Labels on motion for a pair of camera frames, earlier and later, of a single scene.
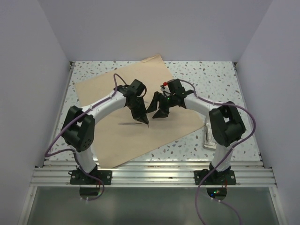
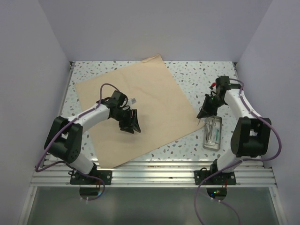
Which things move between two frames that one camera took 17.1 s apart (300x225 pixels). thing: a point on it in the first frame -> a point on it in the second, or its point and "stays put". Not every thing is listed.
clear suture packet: [208, 135] stays put
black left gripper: [141, 116] -> [127, 125]
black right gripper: [163, 112] -> [206, 111]
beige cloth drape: [118, 137] stays put
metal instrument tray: [208, 141] stays put
